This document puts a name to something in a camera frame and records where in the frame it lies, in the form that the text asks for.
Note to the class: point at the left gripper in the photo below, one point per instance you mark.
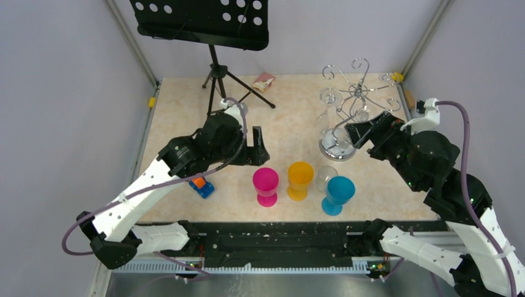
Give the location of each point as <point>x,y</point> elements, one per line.
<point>252,155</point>

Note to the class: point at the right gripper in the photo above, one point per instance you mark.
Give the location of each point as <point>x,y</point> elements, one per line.
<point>378,131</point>

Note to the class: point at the magenta plastic goblet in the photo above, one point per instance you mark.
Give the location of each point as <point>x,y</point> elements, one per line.
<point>266,183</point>

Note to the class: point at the tall clear flute glass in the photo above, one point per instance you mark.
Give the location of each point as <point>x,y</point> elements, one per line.
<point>330,98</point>

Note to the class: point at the clear wine glass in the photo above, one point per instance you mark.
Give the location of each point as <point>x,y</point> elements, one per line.
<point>359,111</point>

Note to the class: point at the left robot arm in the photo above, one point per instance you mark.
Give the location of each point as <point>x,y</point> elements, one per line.
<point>115,236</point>

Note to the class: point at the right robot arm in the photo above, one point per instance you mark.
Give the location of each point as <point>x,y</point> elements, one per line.
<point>425,161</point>

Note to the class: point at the chrome wine glass rack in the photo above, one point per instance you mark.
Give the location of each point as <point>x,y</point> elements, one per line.
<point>349,106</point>

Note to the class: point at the small clear tumbler glass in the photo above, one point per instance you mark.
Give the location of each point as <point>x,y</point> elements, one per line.
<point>323,176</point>

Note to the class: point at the orange plastic goblet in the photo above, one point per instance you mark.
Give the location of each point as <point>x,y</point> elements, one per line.
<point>300,175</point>

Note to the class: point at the blue plastic goblet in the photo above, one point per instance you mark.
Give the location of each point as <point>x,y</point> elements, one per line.
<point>339,191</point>

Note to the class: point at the wooden block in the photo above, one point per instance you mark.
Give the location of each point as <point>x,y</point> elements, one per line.
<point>410,100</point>

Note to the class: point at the blue orange toy car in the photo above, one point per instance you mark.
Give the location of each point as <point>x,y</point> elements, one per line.
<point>202,187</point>

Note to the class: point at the yellow corner clamp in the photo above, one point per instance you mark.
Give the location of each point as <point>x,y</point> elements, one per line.
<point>397,77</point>

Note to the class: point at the small pink card box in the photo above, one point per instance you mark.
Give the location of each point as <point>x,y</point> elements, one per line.
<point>263,82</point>

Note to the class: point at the black music stand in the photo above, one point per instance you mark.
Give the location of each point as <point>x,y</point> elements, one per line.
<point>232,24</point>

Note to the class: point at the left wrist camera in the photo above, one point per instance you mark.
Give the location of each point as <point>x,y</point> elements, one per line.
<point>231,108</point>

